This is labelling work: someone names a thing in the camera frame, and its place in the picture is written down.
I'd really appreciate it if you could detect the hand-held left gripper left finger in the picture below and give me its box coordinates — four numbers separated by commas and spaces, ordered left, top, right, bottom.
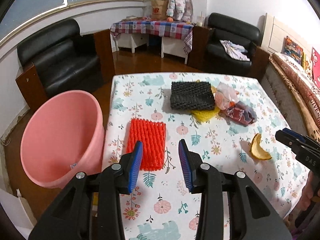
29, 141, 144, 240

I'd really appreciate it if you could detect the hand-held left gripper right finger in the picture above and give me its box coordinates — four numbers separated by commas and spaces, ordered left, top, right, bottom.
178, 139, 293, 240

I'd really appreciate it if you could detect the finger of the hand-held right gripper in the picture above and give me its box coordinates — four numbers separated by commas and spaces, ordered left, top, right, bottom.
275, 131, 320, 173
282, 128, 320, 153

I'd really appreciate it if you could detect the red foam net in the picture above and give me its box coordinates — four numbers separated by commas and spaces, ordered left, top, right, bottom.
126, 119, 167, 172

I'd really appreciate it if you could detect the orange peel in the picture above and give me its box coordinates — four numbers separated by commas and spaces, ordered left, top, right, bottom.
249, 133, 272, 161

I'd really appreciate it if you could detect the yellow foam net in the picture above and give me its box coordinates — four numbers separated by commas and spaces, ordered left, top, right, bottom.
190, 80, 220, 123

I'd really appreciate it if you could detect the maroon paper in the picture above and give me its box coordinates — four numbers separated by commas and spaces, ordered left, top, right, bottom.
224, 101, 258, 127

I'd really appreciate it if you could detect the black foam net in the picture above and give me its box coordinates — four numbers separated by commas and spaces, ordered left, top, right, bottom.
170, 81, 216, 111

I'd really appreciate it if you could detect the pink plastic bucket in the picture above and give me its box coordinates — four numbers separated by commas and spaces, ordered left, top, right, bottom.
20, 90, 105, 189

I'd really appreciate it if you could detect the clear plastic bag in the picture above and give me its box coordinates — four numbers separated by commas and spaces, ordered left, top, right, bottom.
215, 82, 239, 110

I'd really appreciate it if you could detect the bed with patterned blanket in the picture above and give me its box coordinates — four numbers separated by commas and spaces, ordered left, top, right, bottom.
269, 52, 320, 138

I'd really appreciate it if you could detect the pink pillow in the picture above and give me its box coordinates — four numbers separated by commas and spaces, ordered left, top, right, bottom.
311, 47, 320, 80

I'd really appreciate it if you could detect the yellow pillow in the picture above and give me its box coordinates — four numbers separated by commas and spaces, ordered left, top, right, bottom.
302, 52, 313, 73

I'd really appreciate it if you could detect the colourful striped pillow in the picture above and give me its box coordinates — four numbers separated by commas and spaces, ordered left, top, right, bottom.
284, 36, 304, 65

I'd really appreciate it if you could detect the white printed cloth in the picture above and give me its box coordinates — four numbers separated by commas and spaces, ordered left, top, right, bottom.
219, 40, 250, 62

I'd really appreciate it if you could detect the white bed headboard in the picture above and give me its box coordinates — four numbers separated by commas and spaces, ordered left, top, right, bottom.
261, 12, 320, 55

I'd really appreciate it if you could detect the white low table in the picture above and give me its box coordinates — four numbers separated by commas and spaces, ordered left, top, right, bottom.
116, 32, 189, 64

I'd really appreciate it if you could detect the black leather armchair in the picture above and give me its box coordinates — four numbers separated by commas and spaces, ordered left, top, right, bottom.
15, 18, 115, 113
188, 12, 270, 77

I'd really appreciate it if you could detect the checkered cloth side table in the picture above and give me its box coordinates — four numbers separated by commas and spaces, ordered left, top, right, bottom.
110, 19, 194, 54

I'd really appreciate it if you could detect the brown paper bag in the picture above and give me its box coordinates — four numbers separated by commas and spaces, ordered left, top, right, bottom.
151, 0, 169, 20

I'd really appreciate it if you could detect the white printed puffer jacket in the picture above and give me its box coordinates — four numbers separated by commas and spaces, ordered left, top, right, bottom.
166, 0, 193, 22

